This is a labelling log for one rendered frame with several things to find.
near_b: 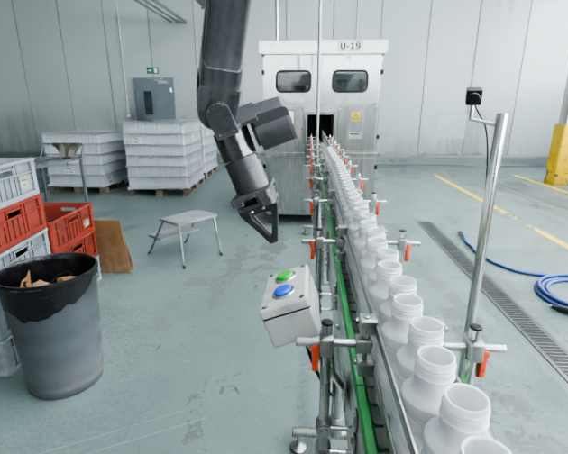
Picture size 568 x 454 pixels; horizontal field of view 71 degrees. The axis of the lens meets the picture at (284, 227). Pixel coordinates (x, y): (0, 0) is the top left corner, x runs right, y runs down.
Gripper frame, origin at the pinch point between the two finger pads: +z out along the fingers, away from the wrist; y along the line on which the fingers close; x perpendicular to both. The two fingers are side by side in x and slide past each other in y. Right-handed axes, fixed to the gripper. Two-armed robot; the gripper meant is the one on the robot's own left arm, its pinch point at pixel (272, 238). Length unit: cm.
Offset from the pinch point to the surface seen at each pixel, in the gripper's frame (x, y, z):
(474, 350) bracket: -23.8, -16.3, 19.8
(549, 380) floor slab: -87, 122, 159
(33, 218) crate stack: 164, 155, -14
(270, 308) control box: 2.3, -10.1, 7.8
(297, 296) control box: -2.0, -9.0, 7.7
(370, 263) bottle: -14.5, 3.6, 11.6
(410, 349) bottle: -15.2, -24.8, 10.6
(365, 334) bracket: -10.4, -15.9, 13.0
